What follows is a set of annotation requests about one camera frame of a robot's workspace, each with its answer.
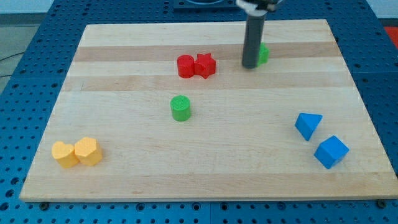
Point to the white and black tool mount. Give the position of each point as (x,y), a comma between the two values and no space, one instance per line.
(258,7)

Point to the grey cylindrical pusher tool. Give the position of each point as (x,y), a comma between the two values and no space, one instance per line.
(252,41)

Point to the green star block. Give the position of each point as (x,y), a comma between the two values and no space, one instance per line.
(263,54)

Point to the red star block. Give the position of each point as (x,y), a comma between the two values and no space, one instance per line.
(205,65)

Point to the red cylinder block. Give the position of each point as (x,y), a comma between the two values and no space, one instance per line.
(185,66)

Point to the green cylinder block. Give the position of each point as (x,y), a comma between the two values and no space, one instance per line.
(180,108)

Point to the blue triangle block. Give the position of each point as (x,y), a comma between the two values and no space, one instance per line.
(307,123)

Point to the wooden board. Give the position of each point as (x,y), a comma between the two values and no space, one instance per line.
(240,142)

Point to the blue cube block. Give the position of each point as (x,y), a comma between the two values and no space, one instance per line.
(331,151)

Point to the yellow hexagon block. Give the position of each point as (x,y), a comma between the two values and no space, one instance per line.
(88,151)

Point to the yellow heart block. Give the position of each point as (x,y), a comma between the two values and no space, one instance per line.
(64,154)

